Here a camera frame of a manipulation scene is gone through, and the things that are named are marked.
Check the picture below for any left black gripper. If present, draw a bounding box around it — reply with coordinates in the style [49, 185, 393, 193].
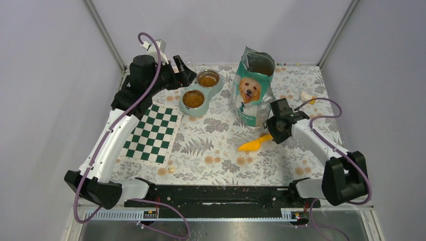
[147, 55, 196, 96]

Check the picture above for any yellow plastic scoop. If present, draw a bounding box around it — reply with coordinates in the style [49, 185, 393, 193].
[237, 134, 273, 152]

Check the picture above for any teal dog food bag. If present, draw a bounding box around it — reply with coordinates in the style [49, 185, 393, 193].
[232, 47, 275, 132]

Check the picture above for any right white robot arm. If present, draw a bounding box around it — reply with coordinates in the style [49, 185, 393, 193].
[263, 98, 372, 207]

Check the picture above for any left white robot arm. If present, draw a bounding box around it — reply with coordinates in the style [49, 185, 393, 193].
[64, 55, 196, 209]

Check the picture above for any teal double pet bowl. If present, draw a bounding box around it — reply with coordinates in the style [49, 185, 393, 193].
[178, 69, 224, 117]

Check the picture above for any white yellow small toy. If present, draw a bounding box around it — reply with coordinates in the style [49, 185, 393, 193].
[300, 91, 316, 105]

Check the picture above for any green white checkered mat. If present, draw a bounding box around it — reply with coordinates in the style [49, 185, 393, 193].
[118, 103, 182, 168]

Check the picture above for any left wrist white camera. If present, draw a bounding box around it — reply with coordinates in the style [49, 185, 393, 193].
[141, 39, 168, 65]

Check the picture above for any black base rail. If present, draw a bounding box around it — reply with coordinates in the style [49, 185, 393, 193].
[145, 185, 313, 219]

